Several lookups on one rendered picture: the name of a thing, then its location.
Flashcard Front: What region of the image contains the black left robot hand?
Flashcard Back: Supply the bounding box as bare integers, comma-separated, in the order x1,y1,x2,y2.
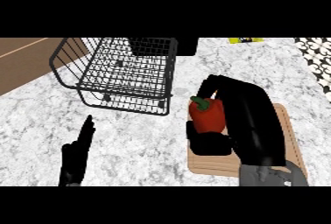
57,114,97,187

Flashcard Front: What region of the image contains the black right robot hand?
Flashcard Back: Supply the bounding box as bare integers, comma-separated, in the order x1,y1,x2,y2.
184,73,287,168

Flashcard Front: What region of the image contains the red bell pepper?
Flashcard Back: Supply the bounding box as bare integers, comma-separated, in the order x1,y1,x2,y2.
187,95,225,134

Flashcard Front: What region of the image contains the pale wooden cutting board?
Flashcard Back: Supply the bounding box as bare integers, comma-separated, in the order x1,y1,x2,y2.
186,102,310,180

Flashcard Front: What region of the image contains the black and white patterned cloth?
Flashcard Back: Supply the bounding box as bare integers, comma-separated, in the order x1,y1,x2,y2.
293,37,331,103

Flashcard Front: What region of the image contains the yellow packet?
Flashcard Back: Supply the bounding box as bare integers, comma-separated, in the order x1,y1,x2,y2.
227,37,264,45

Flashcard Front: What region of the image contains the black wire tiered basket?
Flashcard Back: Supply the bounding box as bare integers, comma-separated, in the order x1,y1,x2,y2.
47,37,180,116

